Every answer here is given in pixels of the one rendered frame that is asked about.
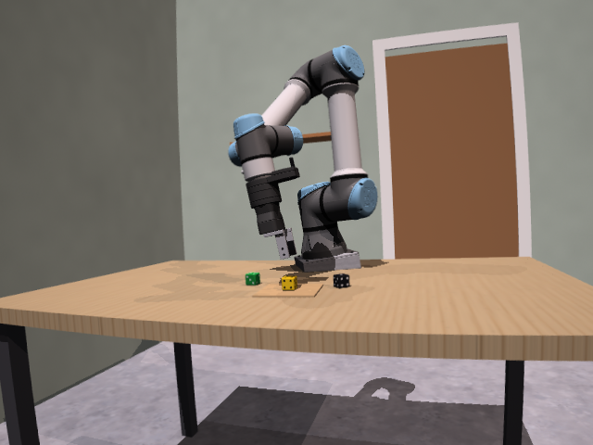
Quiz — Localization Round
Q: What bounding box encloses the black die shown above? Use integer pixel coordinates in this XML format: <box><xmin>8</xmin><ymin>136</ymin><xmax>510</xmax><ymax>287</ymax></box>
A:
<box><xmin>333</xmin><ymin>273</ymin><xmax>349</xmax><ymax>288</ymax></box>

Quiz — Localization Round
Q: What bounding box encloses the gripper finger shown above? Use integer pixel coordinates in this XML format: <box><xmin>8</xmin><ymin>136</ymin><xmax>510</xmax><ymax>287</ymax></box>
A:
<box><xmin>284</xmin><ymin>228</ymin><xmax>297</xmax><ymax>256</ymax></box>
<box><xmin>263</xmin><ymin>230</ymin><xmax>290</xmax><ymax>260</ymax></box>

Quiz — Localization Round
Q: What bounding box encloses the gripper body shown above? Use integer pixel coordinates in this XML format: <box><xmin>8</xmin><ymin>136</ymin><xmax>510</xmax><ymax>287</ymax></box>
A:
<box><xmin>242</xmin><ymin>158</ymin><xmax>300</xmax><ymax>235</ymax></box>

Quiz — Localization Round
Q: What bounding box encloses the yellow die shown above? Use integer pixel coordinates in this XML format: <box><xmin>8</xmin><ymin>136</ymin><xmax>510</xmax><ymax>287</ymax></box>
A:
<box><xmin>282</xmin><ymin>275</ymin><xmax>297</xmax><ymax>290</ymax></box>

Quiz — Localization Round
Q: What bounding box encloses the green die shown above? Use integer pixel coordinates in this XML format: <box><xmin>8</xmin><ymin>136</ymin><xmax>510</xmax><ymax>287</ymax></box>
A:
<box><xmin>246</xmin><ymin>273</ymin><xmax>260</xmax><ymax>286</ymax></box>

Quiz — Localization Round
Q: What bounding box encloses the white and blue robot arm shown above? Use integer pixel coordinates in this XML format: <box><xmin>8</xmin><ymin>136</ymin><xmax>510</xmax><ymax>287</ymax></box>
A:
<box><xmin>228</xmin><ymin>45</ymin><xmax>378</xmax><ymax>260</ymax></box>

